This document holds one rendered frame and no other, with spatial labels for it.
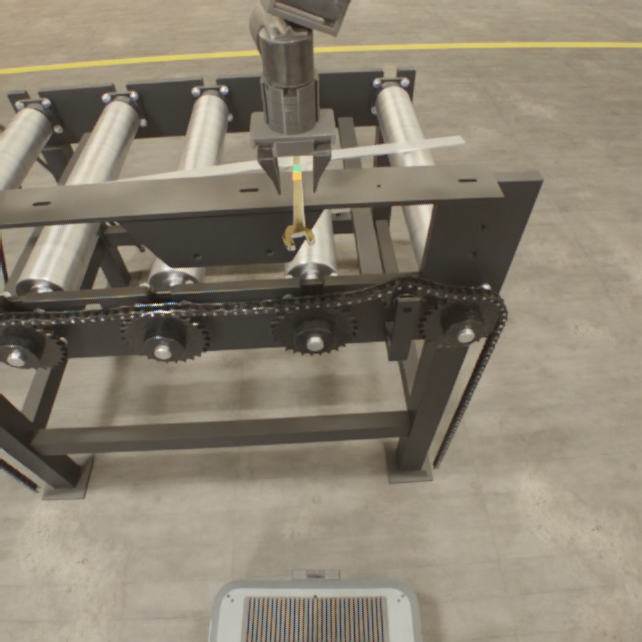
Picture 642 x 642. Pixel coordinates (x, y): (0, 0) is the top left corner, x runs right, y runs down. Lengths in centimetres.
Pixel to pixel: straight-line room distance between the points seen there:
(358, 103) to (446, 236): 97
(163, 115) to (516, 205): 128
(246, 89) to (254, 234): 94
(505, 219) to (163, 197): 56
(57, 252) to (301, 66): 79
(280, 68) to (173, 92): 121
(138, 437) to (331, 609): 71
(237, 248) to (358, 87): 99
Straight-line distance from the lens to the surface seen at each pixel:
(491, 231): 88
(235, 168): 126
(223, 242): 85
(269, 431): 140
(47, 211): 82
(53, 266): 116
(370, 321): 100
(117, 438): 152
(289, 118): 58
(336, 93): 172
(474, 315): 94
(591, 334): 229
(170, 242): 87
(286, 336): 94
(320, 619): 134
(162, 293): 98
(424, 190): 75
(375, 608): 135
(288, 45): 55
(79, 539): 183
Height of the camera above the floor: 159
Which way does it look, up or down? 51 degrees down
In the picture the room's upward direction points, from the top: 2 degrees counter-clockwise
